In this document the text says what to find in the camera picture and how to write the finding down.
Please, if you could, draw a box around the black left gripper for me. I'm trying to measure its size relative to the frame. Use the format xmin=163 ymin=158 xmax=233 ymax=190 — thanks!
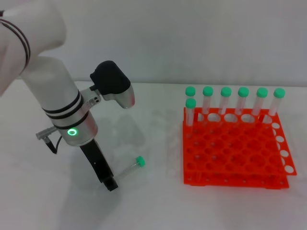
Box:
xmin=79 ymin=138 xmax=120 ymax=192

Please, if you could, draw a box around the test tube with printed scale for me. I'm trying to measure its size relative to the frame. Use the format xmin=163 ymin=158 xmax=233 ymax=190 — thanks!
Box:
xmin=114 ymin=155 xmax=146 ymax=182

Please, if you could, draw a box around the clear test tube green cap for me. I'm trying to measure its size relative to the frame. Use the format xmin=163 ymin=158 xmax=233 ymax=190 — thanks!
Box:
xmin=235 ymin=86 xmax=249 ymax=115
xmin=202 ymin=86 xmax=214 ymax=115
xmin=251 ymin=87 xmax=268 ymax=116
xmin=218 ymin=86 xmax=232 ymax=115
xmin=185 ymin=98 xmax=197 ymax=127
xmin=267 ymin=88 xmax=286 ymax=117
xmin=185 ymin=86 xmax=196 ymax=100

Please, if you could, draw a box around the orange test tube rack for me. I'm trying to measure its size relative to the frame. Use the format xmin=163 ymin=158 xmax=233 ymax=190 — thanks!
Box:
xmin=182 ymin=107 xmax=297 ymax=190

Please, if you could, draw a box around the left wrist cable with plug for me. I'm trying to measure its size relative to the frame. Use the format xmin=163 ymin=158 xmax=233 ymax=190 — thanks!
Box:
xmin=35 ymin=126 xmax=63 ymax=154

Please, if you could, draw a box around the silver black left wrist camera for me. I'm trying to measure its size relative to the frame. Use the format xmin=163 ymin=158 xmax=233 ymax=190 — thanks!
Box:
xmin=90 ymin=60 xmax=136 ymax=110

